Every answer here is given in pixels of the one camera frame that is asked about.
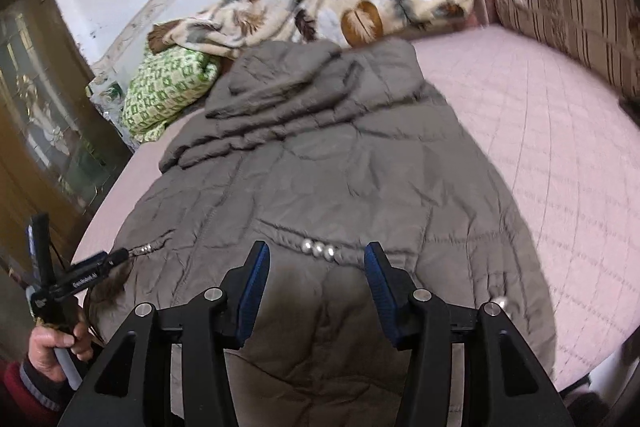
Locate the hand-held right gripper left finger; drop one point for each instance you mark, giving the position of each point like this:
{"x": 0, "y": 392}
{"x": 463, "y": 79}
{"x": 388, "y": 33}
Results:
{"x": 252, "y": 287}

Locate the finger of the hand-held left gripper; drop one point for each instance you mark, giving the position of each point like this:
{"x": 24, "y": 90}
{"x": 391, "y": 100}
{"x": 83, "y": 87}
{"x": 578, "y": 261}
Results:
{"x": 90, "y": 269}

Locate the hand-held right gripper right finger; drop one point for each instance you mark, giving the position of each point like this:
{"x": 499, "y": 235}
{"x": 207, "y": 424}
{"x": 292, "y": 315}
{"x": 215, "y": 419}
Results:
{"x": 380, "y": 292}

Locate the olive grey puffer jacket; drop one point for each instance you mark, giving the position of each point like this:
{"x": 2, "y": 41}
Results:
{"x": 325, "y": 157}

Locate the person's left forearm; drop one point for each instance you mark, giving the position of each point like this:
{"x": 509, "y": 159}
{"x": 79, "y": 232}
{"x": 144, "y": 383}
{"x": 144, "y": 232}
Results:
{"x": 25, "y": 392}

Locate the person's left hand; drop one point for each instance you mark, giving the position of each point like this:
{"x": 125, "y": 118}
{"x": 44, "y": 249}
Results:
{"x": 45, "y": 347}

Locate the wooden cabinet with glass door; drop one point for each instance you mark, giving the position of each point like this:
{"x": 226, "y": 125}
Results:
{"x": 40, "y": 107}

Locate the clear plastic bag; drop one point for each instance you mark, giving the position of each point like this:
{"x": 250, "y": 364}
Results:
{"x": 105, "y": 99}

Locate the green patterned pillow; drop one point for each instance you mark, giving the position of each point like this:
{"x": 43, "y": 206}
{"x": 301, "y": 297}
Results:
{"x": 165, "y": 92}

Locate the black phone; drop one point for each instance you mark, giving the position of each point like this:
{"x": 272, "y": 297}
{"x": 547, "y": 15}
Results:
{"x": 631, "y": 111}

